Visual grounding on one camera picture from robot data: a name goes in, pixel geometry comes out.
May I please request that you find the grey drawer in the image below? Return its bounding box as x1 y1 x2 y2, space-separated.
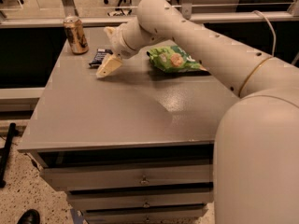
83 203 206 224
67 188 213 210
41 162 213 191

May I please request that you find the bottom grey drawer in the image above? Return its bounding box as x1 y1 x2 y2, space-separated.
83 203 206 224

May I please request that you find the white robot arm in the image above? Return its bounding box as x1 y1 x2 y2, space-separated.
105 0 299 224

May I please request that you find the green chip bag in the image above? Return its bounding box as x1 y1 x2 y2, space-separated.
147 45 206 73

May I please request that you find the black metal stand leg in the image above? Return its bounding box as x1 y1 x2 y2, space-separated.
0 123 18 188

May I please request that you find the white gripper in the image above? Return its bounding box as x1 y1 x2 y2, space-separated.
96 26 138 78

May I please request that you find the top grey drawer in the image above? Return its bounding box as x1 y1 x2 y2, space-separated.
41 162 213 191

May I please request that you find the grey metal railing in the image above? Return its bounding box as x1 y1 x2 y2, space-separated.
1 0 299 28

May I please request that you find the white cable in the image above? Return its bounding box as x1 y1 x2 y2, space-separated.
252 9 278 58

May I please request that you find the black shoe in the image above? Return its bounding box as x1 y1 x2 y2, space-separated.
17 209 40 224

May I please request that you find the orange soda can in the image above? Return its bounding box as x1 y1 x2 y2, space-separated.
64 16 89 54

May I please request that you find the blue rxbar blueberry wrapper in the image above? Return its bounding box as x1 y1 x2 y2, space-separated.
89 49 112 67

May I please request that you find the grey drawer cabinet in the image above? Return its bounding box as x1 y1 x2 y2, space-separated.
17 23 241 224

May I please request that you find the middle grey drawer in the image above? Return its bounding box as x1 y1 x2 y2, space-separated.
67 188 213 210

